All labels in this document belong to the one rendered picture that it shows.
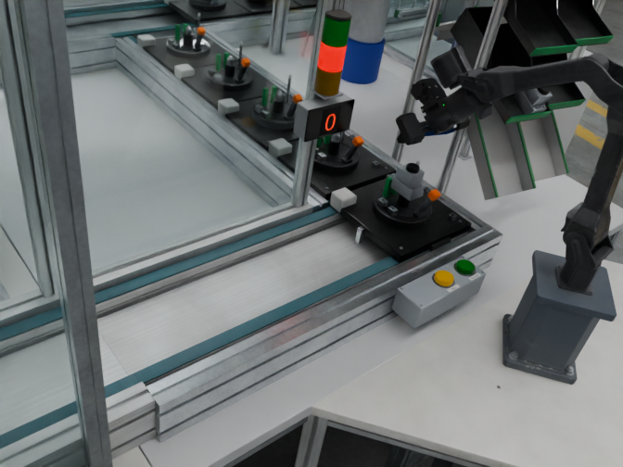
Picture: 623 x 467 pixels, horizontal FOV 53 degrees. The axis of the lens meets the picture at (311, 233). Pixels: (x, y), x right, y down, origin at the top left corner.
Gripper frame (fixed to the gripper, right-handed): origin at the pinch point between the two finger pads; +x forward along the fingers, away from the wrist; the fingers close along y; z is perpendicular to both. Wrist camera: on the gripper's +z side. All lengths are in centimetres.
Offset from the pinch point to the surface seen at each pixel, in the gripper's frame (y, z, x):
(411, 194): 2.0, -11.5, 7.7
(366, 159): -8.1, 2.6, 28.6
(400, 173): 2.1, -6.4, 8.0
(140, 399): 74, -27, 7
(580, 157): -264, -17, 136
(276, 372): 48, -34, 11
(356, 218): 11.4, -11.6, 17.4
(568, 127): -176, -2, 79
